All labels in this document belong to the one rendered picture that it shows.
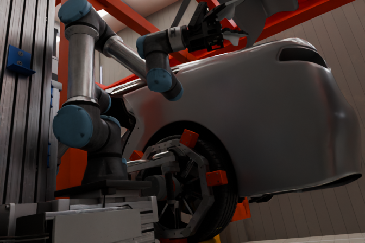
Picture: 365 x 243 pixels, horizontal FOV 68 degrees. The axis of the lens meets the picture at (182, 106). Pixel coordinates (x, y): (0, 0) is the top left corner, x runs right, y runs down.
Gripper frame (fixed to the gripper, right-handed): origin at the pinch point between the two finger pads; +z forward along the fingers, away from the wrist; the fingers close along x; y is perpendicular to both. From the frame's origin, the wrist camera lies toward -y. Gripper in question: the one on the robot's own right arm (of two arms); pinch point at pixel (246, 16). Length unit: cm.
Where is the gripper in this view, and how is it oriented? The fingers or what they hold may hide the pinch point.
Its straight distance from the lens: 89.5
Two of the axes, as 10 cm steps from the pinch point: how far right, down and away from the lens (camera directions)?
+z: 9.6, -2.0, -2.0
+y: 0.8, 8.7, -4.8
